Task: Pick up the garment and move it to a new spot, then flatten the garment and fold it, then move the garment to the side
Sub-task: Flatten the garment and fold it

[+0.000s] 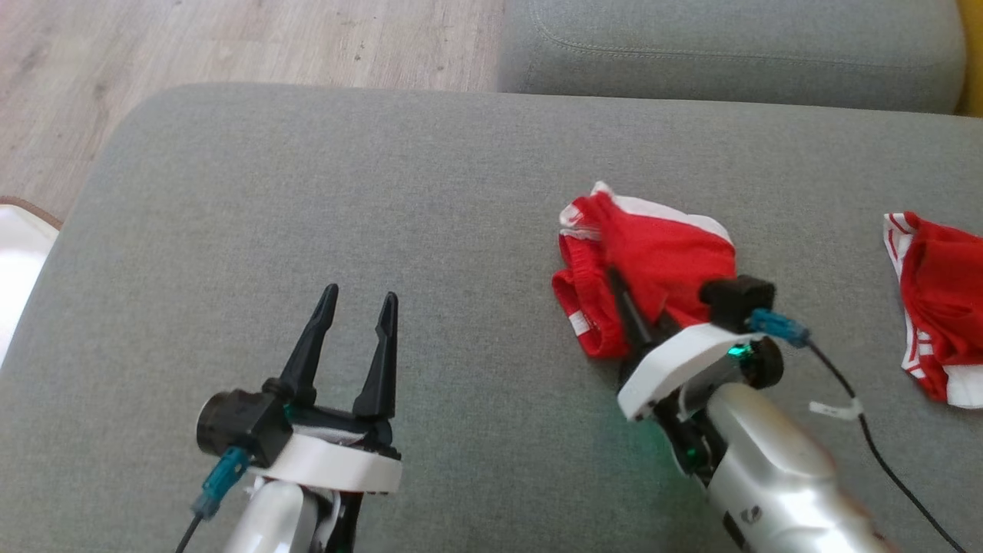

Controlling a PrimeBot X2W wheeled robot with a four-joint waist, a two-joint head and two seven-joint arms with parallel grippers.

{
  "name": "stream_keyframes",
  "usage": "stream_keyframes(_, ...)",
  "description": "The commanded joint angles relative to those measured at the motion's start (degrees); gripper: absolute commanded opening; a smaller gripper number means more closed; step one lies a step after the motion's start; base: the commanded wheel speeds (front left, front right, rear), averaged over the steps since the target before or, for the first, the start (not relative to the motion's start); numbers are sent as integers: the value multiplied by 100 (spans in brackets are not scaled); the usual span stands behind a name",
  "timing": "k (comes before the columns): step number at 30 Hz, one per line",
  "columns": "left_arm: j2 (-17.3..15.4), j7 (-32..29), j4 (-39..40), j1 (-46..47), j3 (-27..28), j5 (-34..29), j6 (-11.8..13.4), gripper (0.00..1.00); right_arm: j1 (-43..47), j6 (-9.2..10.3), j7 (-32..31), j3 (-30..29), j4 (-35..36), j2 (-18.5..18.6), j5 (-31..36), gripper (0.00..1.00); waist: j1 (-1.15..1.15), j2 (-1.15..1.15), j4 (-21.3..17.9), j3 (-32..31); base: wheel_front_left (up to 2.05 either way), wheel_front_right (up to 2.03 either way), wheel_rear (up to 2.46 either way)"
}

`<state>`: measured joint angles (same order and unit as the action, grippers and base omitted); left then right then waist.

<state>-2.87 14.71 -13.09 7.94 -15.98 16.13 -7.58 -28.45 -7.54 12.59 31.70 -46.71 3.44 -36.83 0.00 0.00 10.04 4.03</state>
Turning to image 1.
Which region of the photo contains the red shorts white stripe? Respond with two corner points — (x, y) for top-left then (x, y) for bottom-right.
(551, 181), (739, 361)

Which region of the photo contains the red white numbered jersey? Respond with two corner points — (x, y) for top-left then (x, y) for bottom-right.
(882, 211), (983, 410)

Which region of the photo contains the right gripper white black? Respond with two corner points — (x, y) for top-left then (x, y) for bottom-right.
(607, 266), (758, 422)

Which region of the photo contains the grey sofa seat cushion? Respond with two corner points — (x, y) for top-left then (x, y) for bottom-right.
(0, 82), (983, 553)

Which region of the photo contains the grey sofa back cushion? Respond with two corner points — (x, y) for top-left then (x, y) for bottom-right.
(498, 0), (968, 115)

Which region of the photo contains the white rug brown edge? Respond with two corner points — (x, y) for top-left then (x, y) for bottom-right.
(0, 195), (64, 371)

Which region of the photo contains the left arm cable blue plug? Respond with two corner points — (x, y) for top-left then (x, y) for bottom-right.
(174, 447), (252, 553)

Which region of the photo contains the yellow cushion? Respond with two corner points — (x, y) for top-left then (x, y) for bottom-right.
(955, 0), (983, 118)

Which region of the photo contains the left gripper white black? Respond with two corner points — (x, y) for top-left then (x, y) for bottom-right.
(265, 283), (404, 553)

